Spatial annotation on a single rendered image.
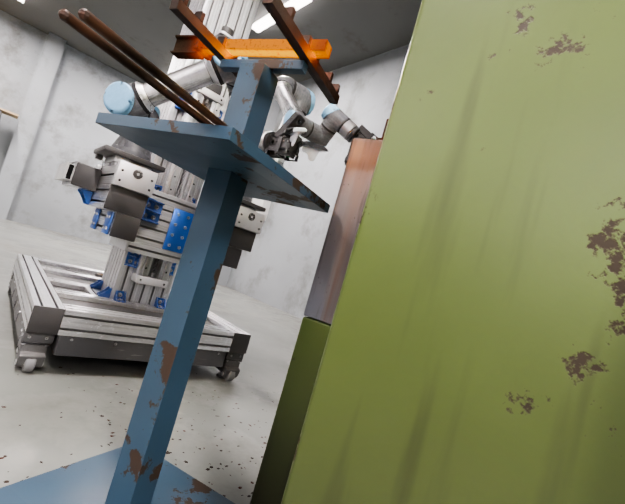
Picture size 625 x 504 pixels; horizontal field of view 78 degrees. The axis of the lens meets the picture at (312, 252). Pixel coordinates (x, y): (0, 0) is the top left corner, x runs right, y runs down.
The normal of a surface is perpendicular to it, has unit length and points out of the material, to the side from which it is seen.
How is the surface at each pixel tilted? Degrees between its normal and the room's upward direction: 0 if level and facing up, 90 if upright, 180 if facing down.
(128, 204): 90
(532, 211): 90
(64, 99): 90
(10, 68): 90
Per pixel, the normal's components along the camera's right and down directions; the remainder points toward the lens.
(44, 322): 0.63, 0.13
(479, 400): -0.48, -0.19
